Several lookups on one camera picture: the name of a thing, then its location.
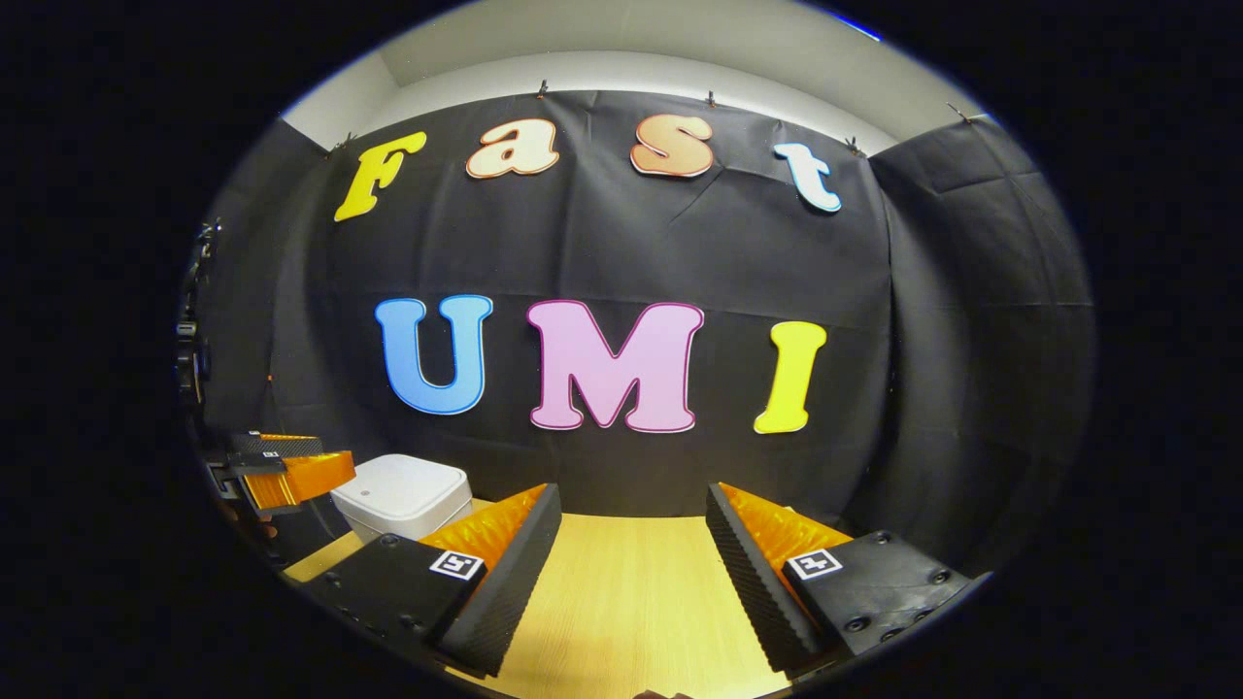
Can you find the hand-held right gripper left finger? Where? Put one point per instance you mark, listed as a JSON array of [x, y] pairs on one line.
[[505, 587]]

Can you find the wooden desktop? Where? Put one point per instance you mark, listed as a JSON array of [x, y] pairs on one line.
[[631, 612]]

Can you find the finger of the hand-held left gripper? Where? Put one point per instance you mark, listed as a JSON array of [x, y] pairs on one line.
[[282, 447], [257, 464]]

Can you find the white desktop garbage bin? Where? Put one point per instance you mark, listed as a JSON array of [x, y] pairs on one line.
[[398, 490]]

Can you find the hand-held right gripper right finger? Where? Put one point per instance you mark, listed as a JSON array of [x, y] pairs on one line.
[[753, 587]]

